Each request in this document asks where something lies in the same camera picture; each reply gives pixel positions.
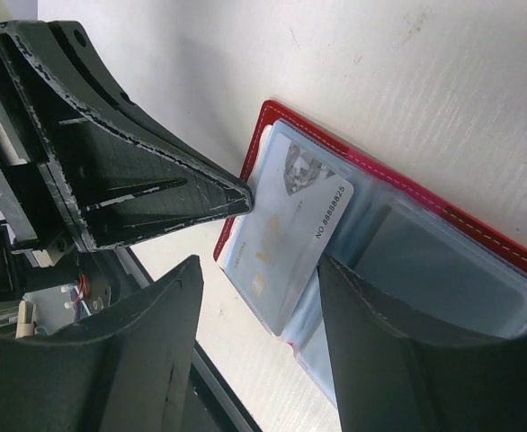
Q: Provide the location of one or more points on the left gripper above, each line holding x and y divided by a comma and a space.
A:
82, 165

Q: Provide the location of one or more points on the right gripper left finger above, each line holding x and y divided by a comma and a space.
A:
125, 368

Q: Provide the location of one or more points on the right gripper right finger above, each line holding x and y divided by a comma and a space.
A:
396, 368

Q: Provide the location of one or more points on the silver diamond VIP card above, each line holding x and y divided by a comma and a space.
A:
301, 193

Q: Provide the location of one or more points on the red leather card holder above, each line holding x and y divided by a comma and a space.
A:
406, 241

